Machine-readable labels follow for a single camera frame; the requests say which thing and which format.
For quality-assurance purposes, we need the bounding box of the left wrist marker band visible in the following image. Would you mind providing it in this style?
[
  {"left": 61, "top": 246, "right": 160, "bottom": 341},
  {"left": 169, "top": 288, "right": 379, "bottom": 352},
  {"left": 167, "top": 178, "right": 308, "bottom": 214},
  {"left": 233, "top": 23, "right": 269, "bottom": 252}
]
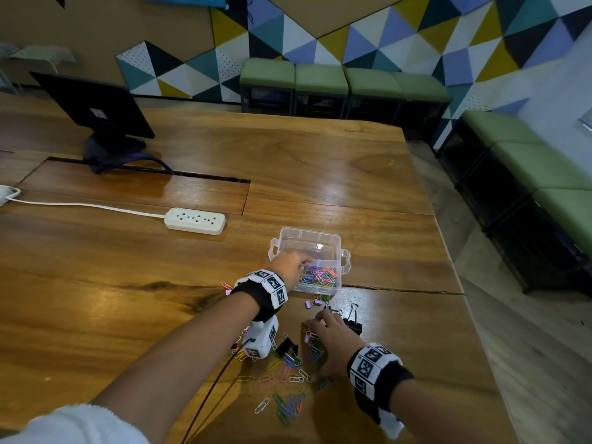
[{"left": 229, "top": 269, "right": 289, "bottom": 322}]

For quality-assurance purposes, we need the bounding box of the person's left hand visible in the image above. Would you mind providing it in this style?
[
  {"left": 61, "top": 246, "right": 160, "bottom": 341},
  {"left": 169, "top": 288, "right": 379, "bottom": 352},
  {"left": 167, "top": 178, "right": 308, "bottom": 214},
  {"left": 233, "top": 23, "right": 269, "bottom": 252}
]
[{"left": 269, "top": 249, "right": 315, "bottom": 292}]

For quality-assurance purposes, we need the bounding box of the green cushioned stool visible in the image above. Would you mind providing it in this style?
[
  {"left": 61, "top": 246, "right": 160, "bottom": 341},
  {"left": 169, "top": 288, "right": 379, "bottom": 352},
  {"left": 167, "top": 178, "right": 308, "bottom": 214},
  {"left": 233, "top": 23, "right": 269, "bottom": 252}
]
[
  {"left": 393, "top": 71, "right": 452, "bottom": 142},
  {"left": 462, "top": 142, "right": 592, "bottom": 255},
  {"left": 239, "top": 57, "right": 296, "bottom": 116},
  {"left": 344, "top": 67, "right": 404, "bottom": 125},
  {"left": 294, "top": 63, "right": 350, "bottom": 120},
  {"left": 434, "top": 109, "right": 546, "bottom": 195},
  {"left": 495, "top": 188, "right": 592, "bottom": 294}
]

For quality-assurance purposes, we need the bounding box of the black monitor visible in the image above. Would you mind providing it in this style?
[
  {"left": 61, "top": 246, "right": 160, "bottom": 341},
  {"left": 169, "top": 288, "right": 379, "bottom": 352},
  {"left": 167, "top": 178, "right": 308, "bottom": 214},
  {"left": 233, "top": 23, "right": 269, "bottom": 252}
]
[{"left": 30, "top": 72, "right": 156, "bottom": 140}]

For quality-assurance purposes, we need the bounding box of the wooden table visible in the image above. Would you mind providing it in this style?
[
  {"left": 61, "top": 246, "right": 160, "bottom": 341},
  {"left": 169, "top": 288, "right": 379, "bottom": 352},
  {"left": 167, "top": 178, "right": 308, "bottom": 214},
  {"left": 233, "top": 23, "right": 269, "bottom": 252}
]
[{"left": 0, "top": 94, "right": 521, "bottom": 444}]

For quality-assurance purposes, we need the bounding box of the pile of colourful paper clips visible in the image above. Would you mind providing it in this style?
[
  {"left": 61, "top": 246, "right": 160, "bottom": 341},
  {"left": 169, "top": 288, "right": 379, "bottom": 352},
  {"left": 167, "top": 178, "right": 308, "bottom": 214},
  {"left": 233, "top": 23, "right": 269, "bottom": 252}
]
[{"left": 221, "top": 281, "right": 345, "bottom": 426}]

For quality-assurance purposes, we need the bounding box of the wrist marker band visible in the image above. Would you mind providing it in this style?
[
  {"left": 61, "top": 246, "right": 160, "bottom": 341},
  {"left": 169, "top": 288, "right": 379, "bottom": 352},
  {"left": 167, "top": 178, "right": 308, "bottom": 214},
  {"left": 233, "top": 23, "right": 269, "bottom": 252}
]
[
  {"left": 229, "top": 269, "right": 289, "bottom": 322},
  {"left": 347, "top": 342, "right": 415, "bottom": 410}
]

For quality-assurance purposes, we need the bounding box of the pale green chair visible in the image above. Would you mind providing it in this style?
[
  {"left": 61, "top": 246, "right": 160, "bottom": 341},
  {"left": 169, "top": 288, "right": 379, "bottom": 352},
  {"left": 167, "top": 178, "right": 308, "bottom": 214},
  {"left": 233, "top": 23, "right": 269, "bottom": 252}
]
[{"left": 9, "top": 44, "right": 77, "bottom": 75}]

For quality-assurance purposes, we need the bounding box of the person's left forearm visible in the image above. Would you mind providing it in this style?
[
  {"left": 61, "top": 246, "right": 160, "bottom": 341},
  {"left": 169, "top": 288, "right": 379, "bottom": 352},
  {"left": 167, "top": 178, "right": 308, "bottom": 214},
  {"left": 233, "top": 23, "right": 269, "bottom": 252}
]
[{"left": 90, "top": 290, "right": 262, "bottom": 444}]

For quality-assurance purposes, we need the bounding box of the right wrist marker band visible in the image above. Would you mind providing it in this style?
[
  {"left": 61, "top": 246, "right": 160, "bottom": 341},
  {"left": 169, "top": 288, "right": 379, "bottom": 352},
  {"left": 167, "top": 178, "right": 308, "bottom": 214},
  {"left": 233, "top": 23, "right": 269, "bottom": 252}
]
[{"left": 347, "top": 342, "right": 415, "bottom": 410}]

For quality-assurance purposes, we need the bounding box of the person's white top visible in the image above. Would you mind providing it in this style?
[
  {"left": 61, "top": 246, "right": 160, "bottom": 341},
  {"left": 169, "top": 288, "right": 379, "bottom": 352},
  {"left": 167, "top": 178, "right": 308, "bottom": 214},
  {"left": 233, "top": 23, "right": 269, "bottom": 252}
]
[{"left": 0, "top": 404, "right": 151, "bottom": 444}]

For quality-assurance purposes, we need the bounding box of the person's right forearm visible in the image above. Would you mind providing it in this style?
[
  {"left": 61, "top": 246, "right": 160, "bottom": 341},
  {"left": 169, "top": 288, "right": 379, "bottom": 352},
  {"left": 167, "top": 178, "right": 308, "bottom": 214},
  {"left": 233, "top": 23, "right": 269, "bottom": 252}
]
[{"left": 390, "top": 379, "right": 498, "bottom": 444}]

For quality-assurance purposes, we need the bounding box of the dark blue cable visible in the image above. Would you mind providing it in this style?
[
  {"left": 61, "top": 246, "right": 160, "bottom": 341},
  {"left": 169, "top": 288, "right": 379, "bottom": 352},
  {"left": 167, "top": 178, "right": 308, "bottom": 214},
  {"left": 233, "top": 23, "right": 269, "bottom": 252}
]
[{"left": 92, "top": 152, "right": 175, "bottom": 175}]

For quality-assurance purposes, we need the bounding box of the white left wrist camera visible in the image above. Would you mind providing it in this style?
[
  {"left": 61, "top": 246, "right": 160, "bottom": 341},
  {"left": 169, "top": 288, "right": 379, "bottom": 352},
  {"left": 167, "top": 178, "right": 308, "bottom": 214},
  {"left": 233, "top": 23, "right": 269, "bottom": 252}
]
[{"left": 241, "top": 314, "right": 280, "bottom": 360}]

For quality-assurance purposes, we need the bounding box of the white power strip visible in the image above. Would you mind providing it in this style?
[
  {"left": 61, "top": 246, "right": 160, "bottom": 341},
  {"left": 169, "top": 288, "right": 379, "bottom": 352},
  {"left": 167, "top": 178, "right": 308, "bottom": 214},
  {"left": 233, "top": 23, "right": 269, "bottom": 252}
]
[
  {"left": 0, "top": 184, "right": 22, "bottom": 208},
  {"left": 164, "top": 207, "right": 226, "bottom": 236}
]

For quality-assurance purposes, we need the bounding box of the person's right hand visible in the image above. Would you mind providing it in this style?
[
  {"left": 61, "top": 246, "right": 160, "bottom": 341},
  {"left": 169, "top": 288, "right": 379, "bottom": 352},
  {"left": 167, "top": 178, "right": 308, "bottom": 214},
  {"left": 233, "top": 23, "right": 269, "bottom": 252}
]
[{"left": 303, "top": 308, "right": 366, "bottom": 377}]

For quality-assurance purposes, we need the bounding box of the black monitor stand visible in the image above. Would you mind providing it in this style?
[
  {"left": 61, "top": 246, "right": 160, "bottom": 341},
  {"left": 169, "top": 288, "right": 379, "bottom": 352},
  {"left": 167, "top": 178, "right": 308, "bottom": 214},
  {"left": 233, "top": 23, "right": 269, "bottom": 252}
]
[{"left": 83, "top": 134, "right": 147, "bottom": 174}]

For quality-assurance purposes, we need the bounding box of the group of binder clips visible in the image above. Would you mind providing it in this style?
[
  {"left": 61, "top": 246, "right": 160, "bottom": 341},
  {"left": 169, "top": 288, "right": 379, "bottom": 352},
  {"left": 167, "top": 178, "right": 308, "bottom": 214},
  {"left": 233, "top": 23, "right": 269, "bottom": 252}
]
[{"left": 224, "top": 284, "right": 364, "bottom": 361}]

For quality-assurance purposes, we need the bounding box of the white power cable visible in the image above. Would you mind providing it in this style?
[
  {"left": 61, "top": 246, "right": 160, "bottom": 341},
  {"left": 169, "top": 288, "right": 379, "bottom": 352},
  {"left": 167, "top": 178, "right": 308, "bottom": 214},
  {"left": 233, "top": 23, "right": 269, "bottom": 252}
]
[{"left": 4, "top": 191, "right": 167, "bottom": 220}]

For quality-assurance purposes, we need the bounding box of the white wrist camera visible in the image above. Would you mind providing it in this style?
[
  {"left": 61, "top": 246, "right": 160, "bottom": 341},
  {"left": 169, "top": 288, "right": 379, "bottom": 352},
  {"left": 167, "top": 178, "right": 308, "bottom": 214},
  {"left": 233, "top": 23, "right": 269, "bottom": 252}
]
[
  {"left": 365, "top": 406, "right": 406, "bottom": 441},
  {"left": 241, "top": 314, "right": 280, "bottom": 360}
]

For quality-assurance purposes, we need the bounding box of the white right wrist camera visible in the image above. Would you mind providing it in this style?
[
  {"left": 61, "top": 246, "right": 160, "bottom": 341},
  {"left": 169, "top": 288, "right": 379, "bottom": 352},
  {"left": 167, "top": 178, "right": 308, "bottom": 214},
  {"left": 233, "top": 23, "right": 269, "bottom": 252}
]
[{"left": 365, "top": 406, "right": 406, "bottom": 441}]

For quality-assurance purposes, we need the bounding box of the black camera cable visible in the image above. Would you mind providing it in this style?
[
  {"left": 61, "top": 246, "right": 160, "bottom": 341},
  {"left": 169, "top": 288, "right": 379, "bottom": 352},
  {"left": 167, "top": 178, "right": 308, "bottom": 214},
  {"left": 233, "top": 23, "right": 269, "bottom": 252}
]
[{"left": 181, "top": 337, "right": 255, "bottom": 444}]

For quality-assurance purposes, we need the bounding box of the clear plastic box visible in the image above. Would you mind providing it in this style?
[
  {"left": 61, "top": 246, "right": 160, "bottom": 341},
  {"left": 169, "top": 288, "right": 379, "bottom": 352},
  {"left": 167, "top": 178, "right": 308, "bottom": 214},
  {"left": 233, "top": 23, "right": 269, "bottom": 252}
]
[{"left": 268, "top": 226, "right": 352, "bottom": 297}]

